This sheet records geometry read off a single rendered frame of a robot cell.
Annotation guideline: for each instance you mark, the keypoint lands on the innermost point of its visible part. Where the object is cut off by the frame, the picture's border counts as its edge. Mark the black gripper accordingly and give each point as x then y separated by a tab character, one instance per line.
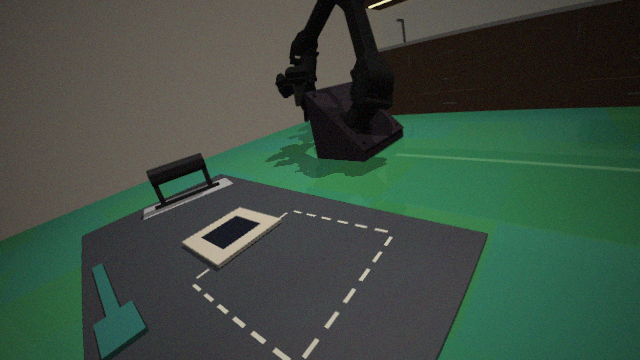
301	79

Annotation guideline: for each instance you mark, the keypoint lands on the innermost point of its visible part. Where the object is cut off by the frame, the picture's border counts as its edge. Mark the beige square tile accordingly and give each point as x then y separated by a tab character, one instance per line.
227	237

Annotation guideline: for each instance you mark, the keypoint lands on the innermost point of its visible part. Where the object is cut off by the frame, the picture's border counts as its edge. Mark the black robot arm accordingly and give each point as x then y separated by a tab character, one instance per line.
371	74

